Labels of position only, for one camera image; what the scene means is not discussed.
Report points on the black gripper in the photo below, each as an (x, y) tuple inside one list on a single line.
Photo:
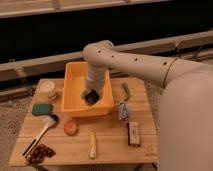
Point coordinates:
[(92, 97)]

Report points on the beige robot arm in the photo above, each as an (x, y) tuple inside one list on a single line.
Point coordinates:
[(185, 136)]

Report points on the yellow plastic tray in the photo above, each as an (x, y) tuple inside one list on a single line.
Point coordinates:
[(74, 85)]

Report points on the green chili pepper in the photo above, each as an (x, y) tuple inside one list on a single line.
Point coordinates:
[(127, 91)]

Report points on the orange round lid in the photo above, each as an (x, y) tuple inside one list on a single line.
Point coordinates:
[(70, 128)]

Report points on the green sponge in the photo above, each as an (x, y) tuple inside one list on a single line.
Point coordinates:
[(41, 109)]

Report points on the wooden table board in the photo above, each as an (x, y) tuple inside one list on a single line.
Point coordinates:
[(111, 133)]

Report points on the brown grape bunch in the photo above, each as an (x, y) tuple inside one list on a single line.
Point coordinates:
[(39, 153)]

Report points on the white handled dish brush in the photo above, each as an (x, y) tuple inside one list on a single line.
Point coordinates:
[(50, 121)]

